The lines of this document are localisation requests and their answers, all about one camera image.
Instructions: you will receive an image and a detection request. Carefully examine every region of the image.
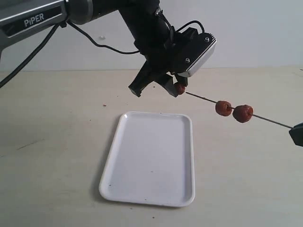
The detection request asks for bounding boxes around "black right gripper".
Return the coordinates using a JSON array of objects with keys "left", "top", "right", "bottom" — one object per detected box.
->
[{"left": 289, "top": 123, "right": 303, "bottom": 147}]

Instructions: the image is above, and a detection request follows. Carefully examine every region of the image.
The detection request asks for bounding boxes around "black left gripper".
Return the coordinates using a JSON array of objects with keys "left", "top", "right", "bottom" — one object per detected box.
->
[{"left": 128, "top": 27, "right": 199, "bottom": 97}]

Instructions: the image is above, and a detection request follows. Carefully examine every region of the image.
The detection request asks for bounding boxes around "brown meatball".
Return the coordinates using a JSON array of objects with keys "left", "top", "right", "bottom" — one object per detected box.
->
[
  {"left": 174, "top": 82, "right": 186, "bottom": 95},
  {"left": 232, "top": 105, "right": 253, "bottom": 123},
  {"left": 215, "top": 100, "right": 232, "bottom": 117}
]

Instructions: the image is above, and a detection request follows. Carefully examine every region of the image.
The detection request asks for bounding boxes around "thin metal skewer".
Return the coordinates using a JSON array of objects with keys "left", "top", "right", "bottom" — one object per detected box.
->
[{"left": 185, "top": 92, "right": 293, "bottom": 129}]

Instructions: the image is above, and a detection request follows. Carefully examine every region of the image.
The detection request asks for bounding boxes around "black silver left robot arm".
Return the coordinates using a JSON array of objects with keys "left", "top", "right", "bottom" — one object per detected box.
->
[{"left": 0, "top": 0, "right": 206, "bottom": 96}]

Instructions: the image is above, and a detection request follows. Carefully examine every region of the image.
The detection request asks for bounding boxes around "white rectangular plastic tray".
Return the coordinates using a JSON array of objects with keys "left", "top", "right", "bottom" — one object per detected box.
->
[{"left": 98, "top": 111, "right": 195, "bottom": 208}]

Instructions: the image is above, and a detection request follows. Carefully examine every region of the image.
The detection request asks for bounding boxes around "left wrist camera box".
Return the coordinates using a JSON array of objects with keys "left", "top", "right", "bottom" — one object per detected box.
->
[{"left": 170, "top": 33, "right": 217, "bottom": 78}]

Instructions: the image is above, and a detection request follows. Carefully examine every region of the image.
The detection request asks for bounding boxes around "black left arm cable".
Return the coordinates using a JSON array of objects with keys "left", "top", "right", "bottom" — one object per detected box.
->
[{"left": 0, "top": 20, "right": 140, "bottom": 88}]

